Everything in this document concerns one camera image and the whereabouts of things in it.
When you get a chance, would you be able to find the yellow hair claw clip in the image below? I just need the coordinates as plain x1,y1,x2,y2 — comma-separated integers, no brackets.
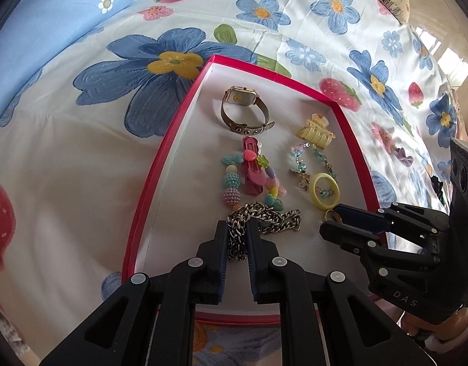
296,113,336,149

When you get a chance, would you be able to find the purple bow hair clip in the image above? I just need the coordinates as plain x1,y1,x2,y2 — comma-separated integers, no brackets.
394,147,414,167

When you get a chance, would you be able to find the floral strawberry print bedsheet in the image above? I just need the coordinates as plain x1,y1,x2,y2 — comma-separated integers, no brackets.
0,0,467,366

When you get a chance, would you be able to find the colourful bead bracelet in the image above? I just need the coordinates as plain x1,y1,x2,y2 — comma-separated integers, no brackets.
220,152,288,211

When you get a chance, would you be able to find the light blue pillow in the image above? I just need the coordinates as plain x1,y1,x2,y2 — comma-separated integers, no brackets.
0,0,151,130

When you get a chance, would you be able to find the yellow plastic ring bangle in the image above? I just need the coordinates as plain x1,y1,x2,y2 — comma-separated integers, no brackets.
309,173,340,210

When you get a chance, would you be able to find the silver chain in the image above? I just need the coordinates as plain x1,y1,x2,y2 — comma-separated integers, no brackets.
226,202,302,263

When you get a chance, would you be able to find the red cardboard box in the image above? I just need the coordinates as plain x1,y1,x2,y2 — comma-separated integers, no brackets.
121,55,389,326

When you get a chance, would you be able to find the gold square wristwatch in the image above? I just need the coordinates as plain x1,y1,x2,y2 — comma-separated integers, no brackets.
219,86,276,136

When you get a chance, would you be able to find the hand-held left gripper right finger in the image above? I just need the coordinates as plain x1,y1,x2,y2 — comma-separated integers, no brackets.
246,221,437,366

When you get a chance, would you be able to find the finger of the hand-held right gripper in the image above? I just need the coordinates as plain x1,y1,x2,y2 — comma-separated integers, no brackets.
320,221,441,276
333,202,451,245

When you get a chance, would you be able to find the crystal bead bracelet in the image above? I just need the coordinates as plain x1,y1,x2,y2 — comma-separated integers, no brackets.
289,141,337,184

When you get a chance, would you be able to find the person's right hand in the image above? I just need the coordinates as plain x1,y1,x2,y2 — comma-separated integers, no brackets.
400,307,468,353

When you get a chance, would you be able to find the red hair clip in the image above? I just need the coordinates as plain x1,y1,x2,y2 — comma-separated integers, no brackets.
239,136,267,196

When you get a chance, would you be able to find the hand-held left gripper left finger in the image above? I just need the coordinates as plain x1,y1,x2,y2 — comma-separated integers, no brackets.
39,219,229,366

